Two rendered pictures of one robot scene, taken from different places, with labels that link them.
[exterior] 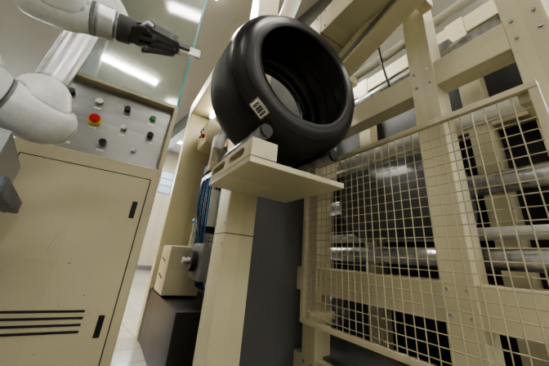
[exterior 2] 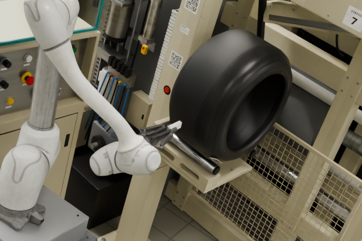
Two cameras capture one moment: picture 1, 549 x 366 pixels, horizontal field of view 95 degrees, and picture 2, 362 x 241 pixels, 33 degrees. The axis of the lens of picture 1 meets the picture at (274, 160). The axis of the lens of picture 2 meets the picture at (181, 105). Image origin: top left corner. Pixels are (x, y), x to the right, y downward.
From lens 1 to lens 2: 2.60 m
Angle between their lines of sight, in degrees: 56
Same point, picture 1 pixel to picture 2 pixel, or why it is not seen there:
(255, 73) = (220, 144)
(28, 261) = not seen: hidden behind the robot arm
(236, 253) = (159, 177)
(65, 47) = (53, 97)
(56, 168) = (15, 137)
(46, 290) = not seen: hidden behind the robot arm
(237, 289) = (156, 195)
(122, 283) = (62, 184)
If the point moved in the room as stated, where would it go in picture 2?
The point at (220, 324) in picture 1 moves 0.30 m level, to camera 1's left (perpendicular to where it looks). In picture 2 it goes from (145, 213) to (90, 213)
